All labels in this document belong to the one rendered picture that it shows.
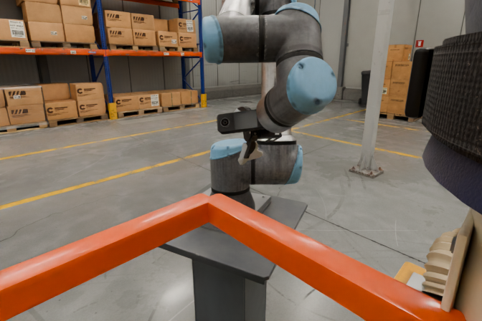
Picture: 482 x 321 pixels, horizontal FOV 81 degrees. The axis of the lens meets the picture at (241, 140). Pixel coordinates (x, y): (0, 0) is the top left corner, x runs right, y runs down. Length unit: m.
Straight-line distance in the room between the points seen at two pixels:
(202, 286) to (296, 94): 0.96
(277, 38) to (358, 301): 0.46
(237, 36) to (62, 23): 6.83
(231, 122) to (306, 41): 0.25
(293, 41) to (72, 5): 6.97
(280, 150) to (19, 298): 0.89
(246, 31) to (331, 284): 0.46
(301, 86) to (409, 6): 10.12
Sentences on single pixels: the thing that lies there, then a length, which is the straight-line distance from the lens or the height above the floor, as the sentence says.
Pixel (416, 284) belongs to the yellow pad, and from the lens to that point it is 0.39.
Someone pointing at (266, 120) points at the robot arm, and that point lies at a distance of 0.59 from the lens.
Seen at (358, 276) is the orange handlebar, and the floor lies 1.23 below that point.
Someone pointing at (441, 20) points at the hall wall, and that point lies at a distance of 10.29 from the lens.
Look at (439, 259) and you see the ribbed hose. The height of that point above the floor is 1.16.
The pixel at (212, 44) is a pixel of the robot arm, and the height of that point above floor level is 1.38.
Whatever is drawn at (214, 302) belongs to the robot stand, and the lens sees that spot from 1.30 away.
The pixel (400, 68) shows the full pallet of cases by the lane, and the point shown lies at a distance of 7.62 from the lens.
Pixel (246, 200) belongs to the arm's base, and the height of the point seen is 0.85.
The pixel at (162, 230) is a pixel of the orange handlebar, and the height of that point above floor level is 1.23.
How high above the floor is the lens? 1.35
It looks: 16 degrees down
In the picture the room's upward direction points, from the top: straight up
